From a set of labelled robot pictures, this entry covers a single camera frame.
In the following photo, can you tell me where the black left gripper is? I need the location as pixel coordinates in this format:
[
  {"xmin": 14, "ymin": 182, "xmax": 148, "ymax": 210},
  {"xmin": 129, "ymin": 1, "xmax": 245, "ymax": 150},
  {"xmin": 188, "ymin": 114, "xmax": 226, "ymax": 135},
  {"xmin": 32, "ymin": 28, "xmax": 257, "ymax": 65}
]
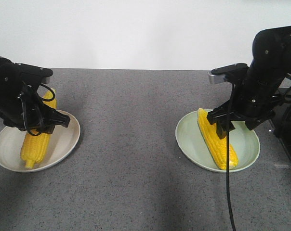
[{"xmin": 0, "ymin": 83, "xmax": 70, "ymax": 134}]

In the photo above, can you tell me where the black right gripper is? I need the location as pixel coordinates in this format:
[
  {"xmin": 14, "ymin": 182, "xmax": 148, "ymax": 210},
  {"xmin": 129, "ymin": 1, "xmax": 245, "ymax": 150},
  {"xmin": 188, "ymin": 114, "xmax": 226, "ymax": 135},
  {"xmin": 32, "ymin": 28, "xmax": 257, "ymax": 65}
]
[{"xmin": 206, "ymin": 79, "xmax": 282, "ymax": 139}]

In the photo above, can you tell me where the yellow corn cob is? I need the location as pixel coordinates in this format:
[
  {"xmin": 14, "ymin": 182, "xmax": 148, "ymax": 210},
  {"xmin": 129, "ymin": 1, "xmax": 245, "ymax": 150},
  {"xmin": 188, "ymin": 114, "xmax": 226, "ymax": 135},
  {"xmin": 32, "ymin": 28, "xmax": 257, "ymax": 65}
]
[
  {"xmin": 20, "ymin": 88, "xmax": 57, "ymax": 169},
  {"xmin": 198, "ymin": 108, "xmax": 227, "ymax": 170}
]

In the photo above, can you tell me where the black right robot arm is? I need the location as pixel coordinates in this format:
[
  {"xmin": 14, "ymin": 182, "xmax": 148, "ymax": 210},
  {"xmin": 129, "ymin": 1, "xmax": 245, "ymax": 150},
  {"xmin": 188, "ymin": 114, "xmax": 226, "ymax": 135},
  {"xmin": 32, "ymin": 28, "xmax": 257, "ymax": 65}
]
[{"xmin": 207, "ymin": 26, "xmax": 291, "ymax": 139}]

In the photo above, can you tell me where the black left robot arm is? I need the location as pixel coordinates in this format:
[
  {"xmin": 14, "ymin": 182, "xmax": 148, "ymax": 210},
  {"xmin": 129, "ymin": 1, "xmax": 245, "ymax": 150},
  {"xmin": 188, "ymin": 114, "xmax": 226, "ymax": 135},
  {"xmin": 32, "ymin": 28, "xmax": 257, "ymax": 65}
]
[{"xmin": 0, "ymin": 56, "xmax": 70, "ymax": 136}]

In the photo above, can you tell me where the beige round plate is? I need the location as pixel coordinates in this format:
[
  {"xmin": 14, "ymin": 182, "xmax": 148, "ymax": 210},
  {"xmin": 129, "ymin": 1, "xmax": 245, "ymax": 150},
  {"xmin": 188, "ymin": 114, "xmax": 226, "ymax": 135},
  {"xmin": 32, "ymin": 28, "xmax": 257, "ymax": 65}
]
[{"xmin": 0, "ymin": 110, "xmax": 80, "ymax": 172}]

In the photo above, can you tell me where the light green round plate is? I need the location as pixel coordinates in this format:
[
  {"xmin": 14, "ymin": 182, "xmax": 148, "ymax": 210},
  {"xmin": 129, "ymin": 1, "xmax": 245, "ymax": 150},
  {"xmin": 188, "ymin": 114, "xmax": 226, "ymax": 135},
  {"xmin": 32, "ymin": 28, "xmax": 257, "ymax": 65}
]
[{"xmin": 175, "ymin": 111, "xmax": 260, "ymax": 173}]

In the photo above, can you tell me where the black equipment at right edge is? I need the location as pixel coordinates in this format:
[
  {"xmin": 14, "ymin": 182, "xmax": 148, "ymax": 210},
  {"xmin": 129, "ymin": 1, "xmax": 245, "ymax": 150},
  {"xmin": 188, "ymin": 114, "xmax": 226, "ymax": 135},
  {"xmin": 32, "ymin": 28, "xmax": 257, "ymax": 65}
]
[{"xmin": 270, "ymin": 86, "xmax": 291, "ymax": 162}]

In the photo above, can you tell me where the black camera cable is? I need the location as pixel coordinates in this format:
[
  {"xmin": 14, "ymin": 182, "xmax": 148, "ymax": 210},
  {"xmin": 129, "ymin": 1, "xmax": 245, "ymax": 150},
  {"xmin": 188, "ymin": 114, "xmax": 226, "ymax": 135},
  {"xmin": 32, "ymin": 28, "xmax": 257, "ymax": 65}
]
[{"xmin": 225, "ymin": 79, "xmax": 237, "ymax": 231}]

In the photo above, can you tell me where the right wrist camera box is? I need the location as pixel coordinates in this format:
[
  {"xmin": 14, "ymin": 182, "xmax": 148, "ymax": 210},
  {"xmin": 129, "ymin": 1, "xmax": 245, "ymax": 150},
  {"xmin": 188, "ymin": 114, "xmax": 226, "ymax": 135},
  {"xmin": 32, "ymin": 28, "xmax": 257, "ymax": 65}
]
[{"xmin": 208, "ymin": 63, "xmax": 249, "ymax": 85}]

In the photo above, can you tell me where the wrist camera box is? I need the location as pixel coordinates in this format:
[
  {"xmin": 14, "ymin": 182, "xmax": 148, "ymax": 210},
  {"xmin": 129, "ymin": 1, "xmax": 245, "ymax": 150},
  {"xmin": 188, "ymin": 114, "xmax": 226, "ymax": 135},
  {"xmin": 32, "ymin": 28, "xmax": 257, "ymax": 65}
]
[
  {"xmin": 15, "ymin": 63, "xmax": 53, "ymax": 85},
  {"xmin": 208, "ymin": 63, "xmax": 249, "ymax": 85}
]

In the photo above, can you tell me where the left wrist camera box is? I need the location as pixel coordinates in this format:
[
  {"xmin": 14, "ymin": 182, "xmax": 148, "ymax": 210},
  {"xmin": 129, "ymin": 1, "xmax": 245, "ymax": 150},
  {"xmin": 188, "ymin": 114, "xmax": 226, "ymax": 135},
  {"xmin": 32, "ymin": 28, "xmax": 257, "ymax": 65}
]
[{"xmin": 15, "ymin": 63, "xmax": 53, "ymax": 85}]

